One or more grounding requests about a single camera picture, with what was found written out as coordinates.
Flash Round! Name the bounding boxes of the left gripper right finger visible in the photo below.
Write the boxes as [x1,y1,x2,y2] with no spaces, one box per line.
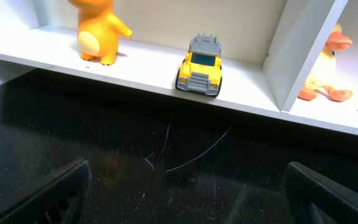
[282,161,358,224]

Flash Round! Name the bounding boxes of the yellow plush duck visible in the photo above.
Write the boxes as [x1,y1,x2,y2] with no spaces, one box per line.
[297,23,354,103]

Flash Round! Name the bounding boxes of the orange toy figure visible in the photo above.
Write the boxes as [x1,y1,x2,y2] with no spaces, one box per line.
[67,0,134,67]

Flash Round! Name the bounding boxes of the white shelf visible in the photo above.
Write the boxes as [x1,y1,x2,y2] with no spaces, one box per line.
[0,0,358,140]

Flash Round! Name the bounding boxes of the grey and yellow toy truck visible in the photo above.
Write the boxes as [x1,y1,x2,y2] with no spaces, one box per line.
[175,33,224,99]

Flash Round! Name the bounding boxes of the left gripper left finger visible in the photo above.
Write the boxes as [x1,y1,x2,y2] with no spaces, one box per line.
[0,159,92,224]

